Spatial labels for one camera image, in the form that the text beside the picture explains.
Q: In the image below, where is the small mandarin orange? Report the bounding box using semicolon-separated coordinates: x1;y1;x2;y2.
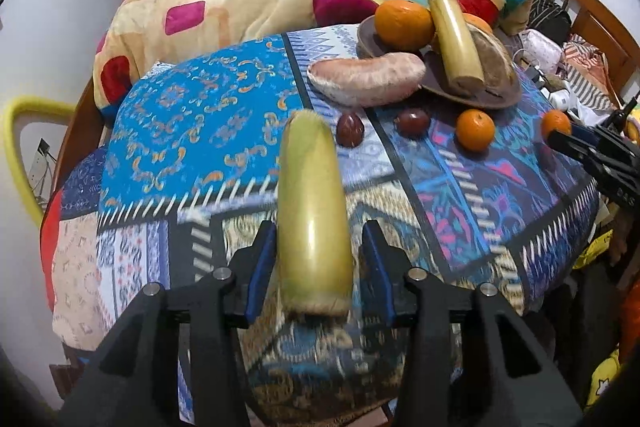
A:
456;109;496;153
540;109;572;142

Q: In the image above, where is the yellow foam tube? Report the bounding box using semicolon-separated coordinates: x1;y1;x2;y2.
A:
1;95;75;228

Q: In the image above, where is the wooden bed headboard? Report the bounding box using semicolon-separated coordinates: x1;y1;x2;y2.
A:
552;0;639;95

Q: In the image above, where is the dark red plum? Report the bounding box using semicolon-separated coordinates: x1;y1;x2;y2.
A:
335;113;364;148
394;108;431;140

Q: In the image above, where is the blue patterned bed cloth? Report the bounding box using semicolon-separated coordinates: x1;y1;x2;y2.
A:
41;25;599;425

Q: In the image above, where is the dark purple round plate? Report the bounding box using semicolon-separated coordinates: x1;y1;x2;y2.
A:
356;14;523;111

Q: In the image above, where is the large orange on plate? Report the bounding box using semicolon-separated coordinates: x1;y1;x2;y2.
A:
463;13;494;35
374;0;435;52

